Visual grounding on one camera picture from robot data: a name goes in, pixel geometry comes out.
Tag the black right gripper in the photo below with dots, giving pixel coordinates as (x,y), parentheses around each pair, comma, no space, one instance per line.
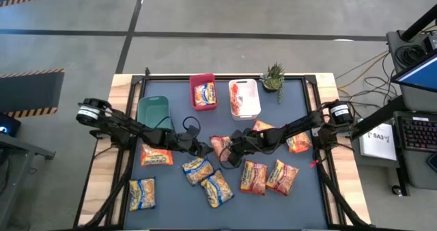
(249,142)

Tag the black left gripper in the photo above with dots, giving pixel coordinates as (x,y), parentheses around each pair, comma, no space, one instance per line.
(194,147)

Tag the red Maruchan noodle pack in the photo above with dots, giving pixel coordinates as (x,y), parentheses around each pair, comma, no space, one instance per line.
(253,178)
(220,145)
(282,177)

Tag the blue Maruchan noodle pack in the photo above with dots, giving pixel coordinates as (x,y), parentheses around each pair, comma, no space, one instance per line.
(205,95)
(216,189)
(197,171)
(141,194)

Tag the orange Maruchan noodle pack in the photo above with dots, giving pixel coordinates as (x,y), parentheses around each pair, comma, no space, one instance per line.
(261,125)
(156,157)
(235,101)
(298,143)

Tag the white plastic bin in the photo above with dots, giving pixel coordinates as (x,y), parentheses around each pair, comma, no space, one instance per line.
(251,101)

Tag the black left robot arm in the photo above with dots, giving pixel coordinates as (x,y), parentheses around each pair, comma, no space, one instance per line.
(136,126)

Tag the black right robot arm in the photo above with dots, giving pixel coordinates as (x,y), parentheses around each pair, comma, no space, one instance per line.
(297,125)

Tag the red plastic bin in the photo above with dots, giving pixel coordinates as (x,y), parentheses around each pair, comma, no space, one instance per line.
(204,108)

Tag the teal plastic bin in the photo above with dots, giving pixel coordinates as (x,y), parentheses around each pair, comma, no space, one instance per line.
(153,109)

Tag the grey-blue table mat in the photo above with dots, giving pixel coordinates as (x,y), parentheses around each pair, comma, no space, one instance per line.
(177,217)

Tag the potted succulent plant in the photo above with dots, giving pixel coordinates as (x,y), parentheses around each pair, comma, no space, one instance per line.
(273,80)

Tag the small red tag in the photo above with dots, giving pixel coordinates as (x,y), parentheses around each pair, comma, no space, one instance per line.
(313,163)

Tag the grey mounting plate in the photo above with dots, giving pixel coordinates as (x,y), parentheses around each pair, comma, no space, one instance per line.
(315,132)

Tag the white paper sign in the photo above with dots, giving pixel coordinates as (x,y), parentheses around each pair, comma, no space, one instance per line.
(377,147)

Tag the black diagonal strut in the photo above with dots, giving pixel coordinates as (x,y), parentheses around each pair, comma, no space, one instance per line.
(379,118)

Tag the black caster wheel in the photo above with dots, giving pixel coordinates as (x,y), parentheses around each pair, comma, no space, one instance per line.
(397,190)

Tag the black backlit keyboard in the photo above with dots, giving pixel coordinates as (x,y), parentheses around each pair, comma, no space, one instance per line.
(418,134)

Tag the grey metal desk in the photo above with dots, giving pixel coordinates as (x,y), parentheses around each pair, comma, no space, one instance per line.
(20,145)

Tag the laptop computer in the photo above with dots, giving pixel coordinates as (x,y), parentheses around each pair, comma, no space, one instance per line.
(420,101)

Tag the dark rounded device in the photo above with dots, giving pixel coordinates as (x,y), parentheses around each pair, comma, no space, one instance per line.
(433,162)

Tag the black device with blue light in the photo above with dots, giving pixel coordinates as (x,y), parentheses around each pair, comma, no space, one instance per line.
(8,125)

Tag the monitor with blue screen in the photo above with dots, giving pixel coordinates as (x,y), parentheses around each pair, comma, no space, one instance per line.
(421,75)

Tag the black diagonal pole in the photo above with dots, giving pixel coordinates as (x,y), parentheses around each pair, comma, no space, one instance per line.
(418,24)

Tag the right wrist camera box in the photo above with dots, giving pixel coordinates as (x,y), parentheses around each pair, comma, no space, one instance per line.
(233,159)

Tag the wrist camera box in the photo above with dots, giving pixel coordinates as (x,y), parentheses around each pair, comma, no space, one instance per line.
(190,132)
(233,159)

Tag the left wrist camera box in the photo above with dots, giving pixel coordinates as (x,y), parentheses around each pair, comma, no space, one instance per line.
(190,132)

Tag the black metal rig frame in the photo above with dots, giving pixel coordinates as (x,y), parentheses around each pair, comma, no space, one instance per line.
(164,77)

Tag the short black frame post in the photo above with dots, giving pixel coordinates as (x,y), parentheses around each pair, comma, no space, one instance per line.
(147,71)

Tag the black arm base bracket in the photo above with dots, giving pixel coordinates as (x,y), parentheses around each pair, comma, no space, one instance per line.
(97,134)

